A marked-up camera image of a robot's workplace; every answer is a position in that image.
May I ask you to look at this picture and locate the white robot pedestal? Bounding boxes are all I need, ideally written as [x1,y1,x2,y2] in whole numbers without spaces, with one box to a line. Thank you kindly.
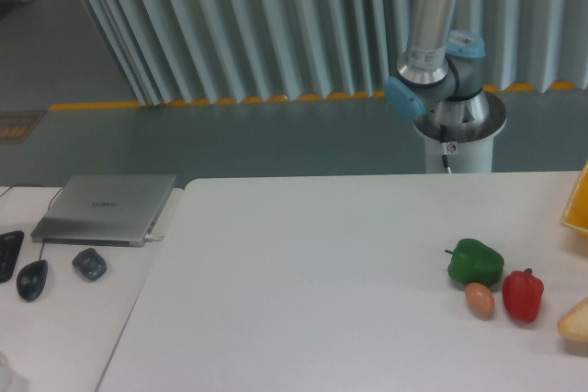
[418,133,494,174]

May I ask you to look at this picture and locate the brown egg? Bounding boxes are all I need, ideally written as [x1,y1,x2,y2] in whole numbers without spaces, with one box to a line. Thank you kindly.
[464,283,495,319]

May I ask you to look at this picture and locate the black keyboard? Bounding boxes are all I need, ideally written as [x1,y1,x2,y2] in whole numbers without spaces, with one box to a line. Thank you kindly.
[0,230,24,284]

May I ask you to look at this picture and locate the dark grey small device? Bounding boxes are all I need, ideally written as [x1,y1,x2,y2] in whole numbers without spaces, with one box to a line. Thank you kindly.
[72,248,107,282]

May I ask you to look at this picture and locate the black computer mouse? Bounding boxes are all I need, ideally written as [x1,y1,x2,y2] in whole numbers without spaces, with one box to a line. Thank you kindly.
[17,259,49,302]

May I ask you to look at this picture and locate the black and white base cable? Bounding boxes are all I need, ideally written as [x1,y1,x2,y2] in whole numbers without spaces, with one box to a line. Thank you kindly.
[438,123,454,175]

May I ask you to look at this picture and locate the white corrugated folding screen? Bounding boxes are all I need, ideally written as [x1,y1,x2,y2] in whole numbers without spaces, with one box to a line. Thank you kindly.
[82,0,587,105]

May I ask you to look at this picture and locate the black mouse cable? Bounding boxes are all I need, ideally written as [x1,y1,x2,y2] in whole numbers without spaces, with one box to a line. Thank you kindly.
[0,183,65,263]

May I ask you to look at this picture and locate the green toy pepper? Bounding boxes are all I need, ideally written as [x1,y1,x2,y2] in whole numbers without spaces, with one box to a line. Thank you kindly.
[445,238,504,287]

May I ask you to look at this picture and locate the silver closed laptop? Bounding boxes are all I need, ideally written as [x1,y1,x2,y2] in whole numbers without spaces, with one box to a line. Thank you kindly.
[30,174,175,247]

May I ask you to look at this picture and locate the red toy pepper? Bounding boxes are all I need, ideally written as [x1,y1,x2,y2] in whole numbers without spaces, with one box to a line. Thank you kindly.
[502,268,544,323]

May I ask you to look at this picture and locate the toy bread slice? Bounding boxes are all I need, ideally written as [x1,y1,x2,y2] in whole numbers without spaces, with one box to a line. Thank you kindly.
[558,298,588,342]

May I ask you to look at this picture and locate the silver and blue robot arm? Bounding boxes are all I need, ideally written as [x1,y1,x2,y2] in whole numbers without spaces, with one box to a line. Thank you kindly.
[384,0,506,143]

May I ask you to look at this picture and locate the yellow container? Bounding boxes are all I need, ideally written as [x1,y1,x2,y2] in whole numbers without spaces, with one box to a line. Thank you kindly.
[560,163,588,237]

